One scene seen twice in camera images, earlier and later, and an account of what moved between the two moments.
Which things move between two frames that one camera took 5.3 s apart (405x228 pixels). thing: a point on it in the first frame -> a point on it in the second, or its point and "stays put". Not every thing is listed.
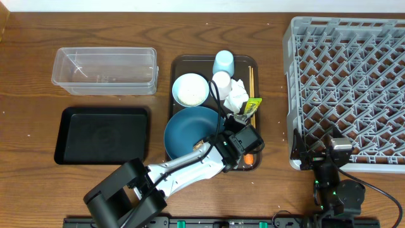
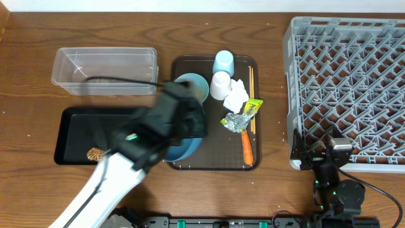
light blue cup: [224, 62] stays put
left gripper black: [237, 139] -> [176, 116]
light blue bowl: [190, 90] stays put
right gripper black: [300, 152] stays put
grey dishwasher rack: [348, 73] stays put
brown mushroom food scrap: [199, 144] -> [94, 154]
